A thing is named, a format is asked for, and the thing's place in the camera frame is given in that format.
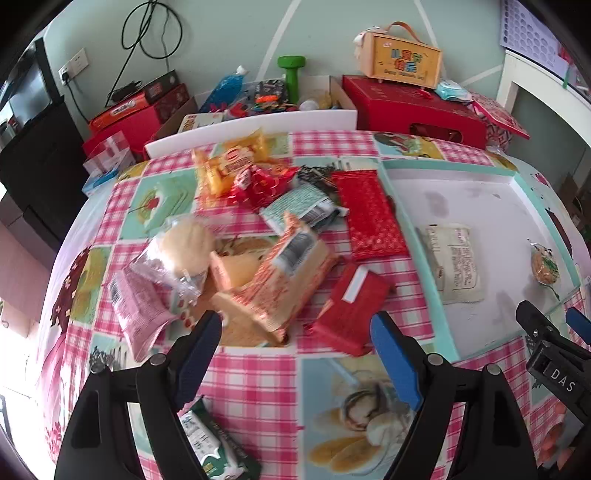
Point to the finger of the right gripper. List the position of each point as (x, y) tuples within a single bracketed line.
[(579, 323), (538, 328)]

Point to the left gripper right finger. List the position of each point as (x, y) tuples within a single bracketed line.
[(494, 442)]

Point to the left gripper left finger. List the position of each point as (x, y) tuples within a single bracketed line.
[(98, 443)]

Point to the round cake green packet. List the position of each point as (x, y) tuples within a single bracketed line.
[(544, 267)]

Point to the white cream snack packet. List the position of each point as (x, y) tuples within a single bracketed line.
[(452, 261)]

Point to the green white biscuit packet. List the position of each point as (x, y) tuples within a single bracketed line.
[(217, 452)]

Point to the pink snack packet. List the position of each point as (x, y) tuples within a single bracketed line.
[(139, 310)]

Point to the small red box packet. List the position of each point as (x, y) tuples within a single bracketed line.
[(344, 321)]

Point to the long red patterned packet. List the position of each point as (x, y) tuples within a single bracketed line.
[(374, 231)]

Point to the clear bag round bun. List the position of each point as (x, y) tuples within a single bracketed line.
[(179, 255)]

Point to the orange patterned bread packet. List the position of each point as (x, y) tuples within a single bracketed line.
[(287, 278)]

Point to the mint green snack packet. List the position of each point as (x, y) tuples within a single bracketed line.
[(307, 203)]

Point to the red flower snack bag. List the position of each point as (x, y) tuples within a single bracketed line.
[(258, 185)]

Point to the yellow soft bread bag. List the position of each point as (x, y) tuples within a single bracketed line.
[(215, 174)]

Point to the teal shallow tray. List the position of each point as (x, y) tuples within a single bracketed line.
[(503, 214)]

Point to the checkered picture tablecloth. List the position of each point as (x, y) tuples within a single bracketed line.
[(266, 397)]

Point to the red patterned lid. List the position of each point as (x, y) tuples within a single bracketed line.
[(497, 115)]

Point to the large red gift box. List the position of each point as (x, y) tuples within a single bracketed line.
[(404, 109)]

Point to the blue wet wipes pack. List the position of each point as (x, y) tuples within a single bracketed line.
[(449, 90)]

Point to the black cabinet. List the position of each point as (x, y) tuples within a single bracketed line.
[(42, 169)]

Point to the purple perforated panel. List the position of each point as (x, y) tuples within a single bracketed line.
[(524, 34)]

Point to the clear acrylic box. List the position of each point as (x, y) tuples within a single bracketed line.
[(113, 153)]

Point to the orange children's day gift box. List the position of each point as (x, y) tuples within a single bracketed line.
[(396, 53)]

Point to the cardboard box with toys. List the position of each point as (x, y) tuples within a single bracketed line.
[(270, 97)]

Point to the white foam board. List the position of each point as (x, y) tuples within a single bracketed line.
[(290, 122)]

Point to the red box stack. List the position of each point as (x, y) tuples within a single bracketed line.
[(145, 126)]

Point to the green dumbbell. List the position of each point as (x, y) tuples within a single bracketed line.
[(291, 64)]

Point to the orange black flat box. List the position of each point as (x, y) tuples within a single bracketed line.
[(142, 99)]

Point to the black monitor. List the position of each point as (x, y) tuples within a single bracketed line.
[(30, 87)]

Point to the blue water bottle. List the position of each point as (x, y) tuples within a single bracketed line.
[(225, 92)]

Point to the white shelf frame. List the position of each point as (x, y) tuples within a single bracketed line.
[(520, 73)]

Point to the wall power socket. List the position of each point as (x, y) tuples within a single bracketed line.
[(74, 66)]

